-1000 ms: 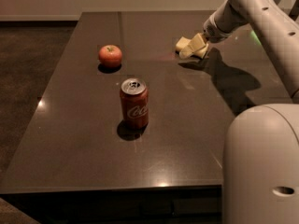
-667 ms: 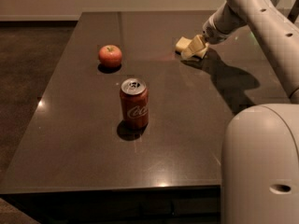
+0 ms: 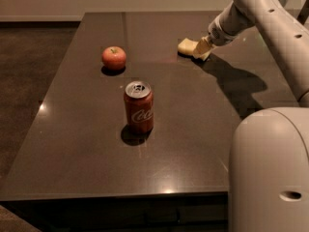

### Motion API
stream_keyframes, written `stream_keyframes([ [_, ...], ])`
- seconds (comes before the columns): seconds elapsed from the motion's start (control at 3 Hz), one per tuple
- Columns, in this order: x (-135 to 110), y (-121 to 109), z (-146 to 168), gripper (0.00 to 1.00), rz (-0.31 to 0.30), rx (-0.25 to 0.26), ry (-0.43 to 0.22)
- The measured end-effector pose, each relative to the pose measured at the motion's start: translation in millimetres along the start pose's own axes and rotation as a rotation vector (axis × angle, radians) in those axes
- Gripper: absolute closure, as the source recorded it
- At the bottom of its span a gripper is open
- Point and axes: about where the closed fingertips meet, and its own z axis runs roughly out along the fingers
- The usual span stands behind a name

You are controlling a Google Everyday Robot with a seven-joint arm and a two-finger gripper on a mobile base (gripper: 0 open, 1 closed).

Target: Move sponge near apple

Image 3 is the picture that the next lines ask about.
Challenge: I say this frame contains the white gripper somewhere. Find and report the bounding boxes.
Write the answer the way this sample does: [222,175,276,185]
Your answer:
[193,16,236,58]

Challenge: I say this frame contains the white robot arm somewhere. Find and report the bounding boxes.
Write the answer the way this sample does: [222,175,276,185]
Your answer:
[193,0,309,232]

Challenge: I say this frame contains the yellow sponge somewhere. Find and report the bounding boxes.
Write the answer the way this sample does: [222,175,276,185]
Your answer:
[178,38,207,61]

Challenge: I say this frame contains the red apple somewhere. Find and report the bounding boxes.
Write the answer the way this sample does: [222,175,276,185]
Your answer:
[101,46,126,71]

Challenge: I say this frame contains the red Coca-Cola can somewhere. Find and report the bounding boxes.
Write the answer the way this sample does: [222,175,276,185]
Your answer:
[124,80,154,134]

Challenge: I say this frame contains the dark cabinet drawers under counter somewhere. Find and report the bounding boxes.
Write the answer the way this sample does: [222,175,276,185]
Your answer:
[1,192,228,232]

